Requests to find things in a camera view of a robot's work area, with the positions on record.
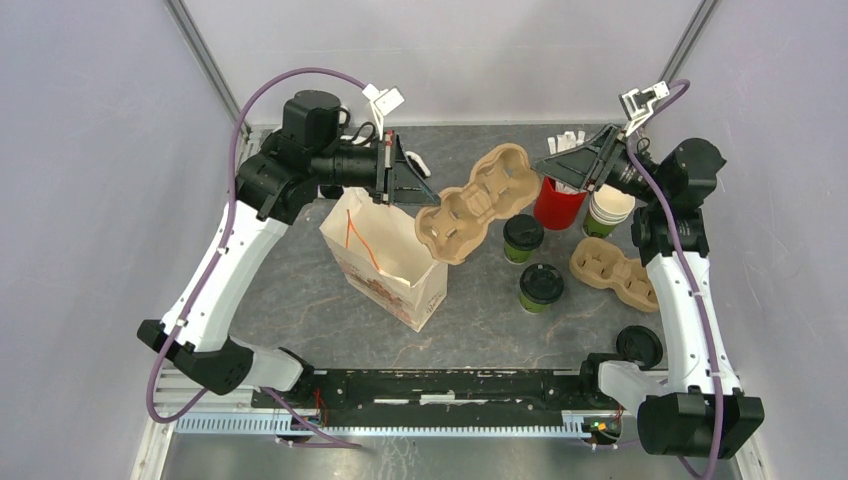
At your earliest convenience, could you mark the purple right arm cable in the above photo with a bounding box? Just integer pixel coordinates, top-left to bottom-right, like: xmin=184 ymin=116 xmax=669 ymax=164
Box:
xmin=625 ymin=79 xmax=727 ymax=480

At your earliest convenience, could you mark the green paper coffee cup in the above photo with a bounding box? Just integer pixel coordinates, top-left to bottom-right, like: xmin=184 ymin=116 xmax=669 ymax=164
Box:
xmin=503 ymin=239 xmax=539 ymax=264

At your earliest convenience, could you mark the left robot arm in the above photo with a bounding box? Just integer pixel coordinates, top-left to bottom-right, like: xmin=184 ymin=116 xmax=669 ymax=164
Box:
xmin=137 ymin=90 xmax=440 ymax=408

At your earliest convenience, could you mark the metal cable duct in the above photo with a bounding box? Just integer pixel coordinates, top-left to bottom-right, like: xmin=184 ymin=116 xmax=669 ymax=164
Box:
xmin=174 ymin=413 xmax=590 ymax=439

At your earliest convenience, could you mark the stack of paper cups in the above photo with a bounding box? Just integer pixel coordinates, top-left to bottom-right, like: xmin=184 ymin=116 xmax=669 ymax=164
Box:
xmin=582 ymin=185 xmax=636 ymax=238

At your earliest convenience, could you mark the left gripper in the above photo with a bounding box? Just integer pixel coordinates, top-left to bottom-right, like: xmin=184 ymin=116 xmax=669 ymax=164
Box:
xmin=312 ymin=131 xmax=441 ymax=207

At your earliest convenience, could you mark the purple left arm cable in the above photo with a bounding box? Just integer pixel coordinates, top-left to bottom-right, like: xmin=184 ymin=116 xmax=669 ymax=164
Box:
xmin=145 ymin=67 xmax=369 ymax=425

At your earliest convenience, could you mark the black white striped cloth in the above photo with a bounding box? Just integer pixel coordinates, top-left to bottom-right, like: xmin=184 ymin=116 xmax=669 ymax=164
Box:
xmin=406 ymin=151 xmax=432 ymax=179

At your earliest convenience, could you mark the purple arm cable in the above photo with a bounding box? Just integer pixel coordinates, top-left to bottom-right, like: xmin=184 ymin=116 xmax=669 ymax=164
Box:
xmin=625 ymin=79 xmax=727 ymax=480
xmin=145 ymin=67 xmax=369 ymax=425

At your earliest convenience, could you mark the red straw holder cup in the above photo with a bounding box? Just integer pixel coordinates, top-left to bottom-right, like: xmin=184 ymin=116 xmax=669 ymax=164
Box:
xmin=533 ymin=177 xmax=587 ymax=231

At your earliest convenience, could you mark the brown cardboard cup carrier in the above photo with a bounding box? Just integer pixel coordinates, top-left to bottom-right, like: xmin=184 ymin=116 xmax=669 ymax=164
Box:
xmin=415 ymin=143 xmax=542 ymax=265

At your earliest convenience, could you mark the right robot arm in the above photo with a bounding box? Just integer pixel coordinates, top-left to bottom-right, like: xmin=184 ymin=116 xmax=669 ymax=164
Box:
xmin=532 ymin=125 xmax=765 ymax=460

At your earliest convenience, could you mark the black cup lid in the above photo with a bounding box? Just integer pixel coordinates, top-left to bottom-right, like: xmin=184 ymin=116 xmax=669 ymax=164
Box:
xmin=615 ymin=325 xmax=664 ymax=371
xmin=503 ymin=214 xmax=545 ymax=251
xmin=519 ymin=263 xmax=565 ymax=305

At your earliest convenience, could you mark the paper takeout bag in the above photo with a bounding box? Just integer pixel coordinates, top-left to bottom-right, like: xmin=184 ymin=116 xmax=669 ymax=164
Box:
xmin=320 ymin=188 xmax=448 ymax=332

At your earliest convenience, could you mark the white wrapped straws bundle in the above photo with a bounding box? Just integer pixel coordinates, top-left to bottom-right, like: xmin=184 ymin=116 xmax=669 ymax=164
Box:
xmin=547 ymin=130 xmax=586 ymax=154

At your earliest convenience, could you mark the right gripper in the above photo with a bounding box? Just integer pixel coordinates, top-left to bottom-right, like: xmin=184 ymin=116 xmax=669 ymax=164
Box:
xmin=534 ymin=122 xmax=668 ymax=206

